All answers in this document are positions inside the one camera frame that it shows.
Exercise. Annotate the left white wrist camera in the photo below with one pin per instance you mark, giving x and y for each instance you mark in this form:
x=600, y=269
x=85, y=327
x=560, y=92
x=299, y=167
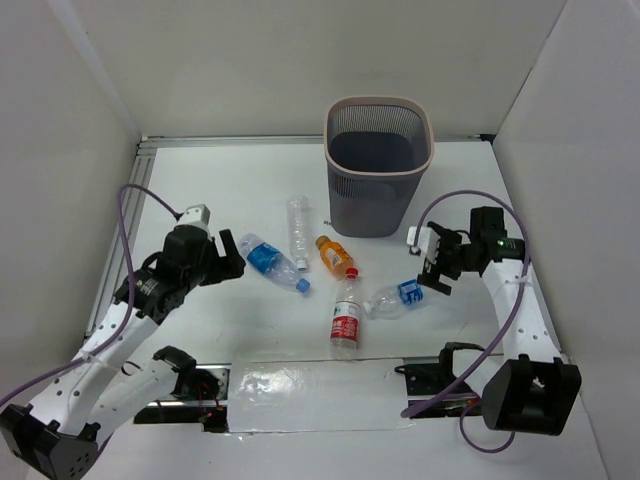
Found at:
x=196, y=216

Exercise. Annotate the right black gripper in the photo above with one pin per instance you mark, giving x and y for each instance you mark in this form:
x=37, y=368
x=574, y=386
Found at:
x=447, y=237

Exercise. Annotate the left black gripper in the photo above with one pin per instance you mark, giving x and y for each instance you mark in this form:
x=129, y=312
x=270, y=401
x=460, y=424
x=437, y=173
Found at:
x=218, y=260

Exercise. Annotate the clear unlabelled plastic bottle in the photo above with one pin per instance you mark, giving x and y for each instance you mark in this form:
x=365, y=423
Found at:
x=297, y=210

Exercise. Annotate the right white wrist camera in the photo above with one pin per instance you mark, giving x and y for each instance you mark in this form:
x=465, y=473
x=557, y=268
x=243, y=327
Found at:
x=422, y=242

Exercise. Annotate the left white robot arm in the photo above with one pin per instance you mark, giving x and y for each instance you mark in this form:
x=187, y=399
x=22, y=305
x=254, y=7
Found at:
x=61, y=432

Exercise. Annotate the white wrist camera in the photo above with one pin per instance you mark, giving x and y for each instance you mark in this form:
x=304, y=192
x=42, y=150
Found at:
x=422, y=242
x=196, y=216

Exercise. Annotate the blue label bottle white cap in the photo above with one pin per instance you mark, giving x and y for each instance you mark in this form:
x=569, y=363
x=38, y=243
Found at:
x=395, y=301

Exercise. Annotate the white taped front panel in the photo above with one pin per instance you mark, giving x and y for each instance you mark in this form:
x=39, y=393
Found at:
x=316, y=396

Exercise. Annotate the grey mesh waste bin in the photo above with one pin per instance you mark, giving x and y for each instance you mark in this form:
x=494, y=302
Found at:
x=377, y=148

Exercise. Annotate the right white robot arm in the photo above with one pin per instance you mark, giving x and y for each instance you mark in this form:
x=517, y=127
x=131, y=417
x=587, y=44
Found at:
x=531, y=389

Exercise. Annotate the red label bottle red cap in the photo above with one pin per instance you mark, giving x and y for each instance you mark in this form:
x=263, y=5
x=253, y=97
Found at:
x=346, y=316

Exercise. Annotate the orange juice bottle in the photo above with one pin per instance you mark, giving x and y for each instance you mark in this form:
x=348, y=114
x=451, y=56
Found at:
x=334, y=256

